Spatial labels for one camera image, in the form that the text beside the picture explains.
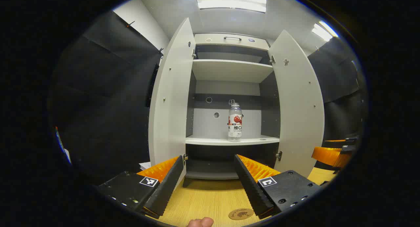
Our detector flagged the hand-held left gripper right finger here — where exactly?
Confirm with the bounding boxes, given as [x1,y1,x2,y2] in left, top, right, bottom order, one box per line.
[234,154,324,220]

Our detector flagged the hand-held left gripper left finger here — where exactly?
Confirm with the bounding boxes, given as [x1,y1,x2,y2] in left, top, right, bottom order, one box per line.
[97,155,185,220]

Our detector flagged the round brown coaster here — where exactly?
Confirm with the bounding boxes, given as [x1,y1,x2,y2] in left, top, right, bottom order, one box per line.
[228,208,255,220]

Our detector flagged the white cabinet door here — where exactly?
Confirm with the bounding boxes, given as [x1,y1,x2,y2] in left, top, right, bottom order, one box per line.
[148,17,196,188]
[268,30,325,178]

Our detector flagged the clear bottle with red label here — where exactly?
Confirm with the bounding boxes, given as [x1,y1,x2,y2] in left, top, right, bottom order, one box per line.
[227,102,243,142]

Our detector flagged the white and grey cabinet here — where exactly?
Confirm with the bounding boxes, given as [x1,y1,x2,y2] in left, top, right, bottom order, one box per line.
[183,33,282,188]

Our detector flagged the colourful printed board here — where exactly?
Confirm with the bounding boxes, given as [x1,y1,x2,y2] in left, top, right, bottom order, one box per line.
[54,126,72,164]

